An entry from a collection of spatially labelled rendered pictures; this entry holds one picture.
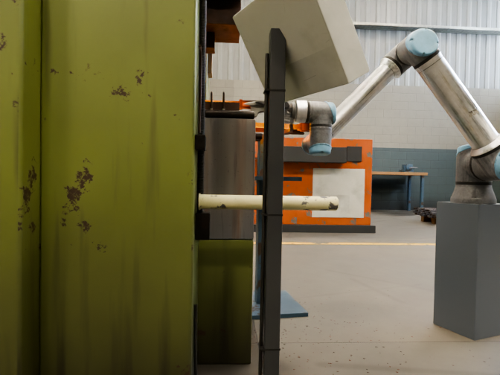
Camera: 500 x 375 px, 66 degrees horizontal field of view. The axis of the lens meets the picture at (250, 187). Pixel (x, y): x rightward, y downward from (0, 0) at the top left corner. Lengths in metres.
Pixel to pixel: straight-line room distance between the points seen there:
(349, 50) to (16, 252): 0.98
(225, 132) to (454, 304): 1.33
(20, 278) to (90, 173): 0.33
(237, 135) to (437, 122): 9.28
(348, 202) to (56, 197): 4.46
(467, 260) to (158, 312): 1.38
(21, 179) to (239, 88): 8.37
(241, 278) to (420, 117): 9.17
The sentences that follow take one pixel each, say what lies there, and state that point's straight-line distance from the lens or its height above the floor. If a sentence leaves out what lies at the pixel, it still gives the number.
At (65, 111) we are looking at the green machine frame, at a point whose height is 0.88.
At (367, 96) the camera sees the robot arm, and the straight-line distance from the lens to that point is 1.83.
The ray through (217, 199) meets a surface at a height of 0.63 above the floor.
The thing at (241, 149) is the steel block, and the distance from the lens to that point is 1.43.
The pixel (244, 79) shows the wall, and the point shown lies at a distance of 9.41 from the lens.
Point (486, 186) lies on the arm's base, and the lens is 2.06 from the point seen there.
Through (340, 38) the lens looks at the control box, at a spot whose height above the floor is 1.02.
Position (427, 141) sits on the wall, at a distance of 10.37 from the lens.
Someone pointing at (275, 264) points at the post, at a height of 0.47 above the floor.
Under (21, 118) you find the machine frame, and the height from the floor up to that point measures 0.84.
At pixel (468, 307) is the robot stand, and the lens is 2.06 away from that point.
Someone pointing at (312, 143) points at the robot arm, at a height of 0.84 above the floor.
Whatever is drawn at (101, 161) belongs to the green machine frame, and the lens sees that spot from 1.20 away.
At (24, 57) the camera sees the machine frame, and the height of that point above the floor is 1.00.
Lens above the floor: 0.69
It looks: 1 degrees down
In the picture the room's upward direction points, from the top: 1 degrees clockwise
